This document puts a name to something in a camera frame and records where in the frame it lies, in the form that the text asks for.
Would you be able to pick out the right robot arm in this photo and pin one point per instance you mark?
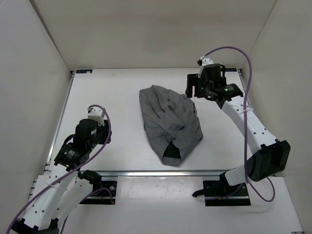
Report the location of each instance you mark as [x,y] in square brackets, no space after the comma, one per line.
[269,155]

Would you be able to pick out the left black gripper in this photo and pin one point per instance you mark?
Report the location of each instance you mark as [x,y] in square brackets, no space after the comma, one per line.
[107,136]

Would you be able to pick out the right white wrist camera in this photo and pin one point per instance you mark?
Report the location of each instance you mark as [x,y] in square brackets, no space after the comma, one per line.
[202,62]

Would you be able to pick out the left blue corner label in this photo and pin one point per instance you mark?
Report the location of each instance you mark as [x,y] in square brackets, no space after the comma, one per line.
[84,71]

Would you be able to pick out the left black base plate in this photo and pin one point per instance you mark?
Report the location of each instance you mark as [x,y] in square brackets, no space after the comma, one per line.
[104,193]

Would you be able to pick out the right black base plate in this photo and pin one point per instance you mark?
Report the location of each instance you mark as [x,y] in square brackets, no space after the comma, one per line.
[217,193]

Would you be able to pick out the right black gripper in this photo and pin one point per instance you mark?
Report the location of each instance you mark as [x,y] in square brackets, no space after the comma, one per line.
[193,80]

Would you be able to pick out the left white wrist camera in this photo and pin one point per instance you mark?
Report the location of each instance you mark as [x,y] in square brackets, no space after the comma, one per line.
[96,113]

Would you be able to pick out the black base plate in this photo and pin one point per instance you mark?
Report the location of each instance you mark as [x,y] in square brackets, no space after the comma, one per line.
[104,193]
[217,193]

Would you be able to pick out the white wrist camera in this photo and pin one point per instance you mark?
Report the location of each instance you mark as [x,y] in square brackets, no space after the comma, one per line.
[202,62]
[96,113]

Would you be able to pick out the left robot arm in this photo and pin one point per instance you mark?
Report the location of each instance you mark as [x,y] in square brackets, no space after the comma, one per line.
[66,186]

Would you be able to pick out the grey pleated skirt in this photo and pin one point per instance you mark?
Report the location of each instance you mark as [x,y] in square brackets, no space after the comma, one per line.
[171,124]

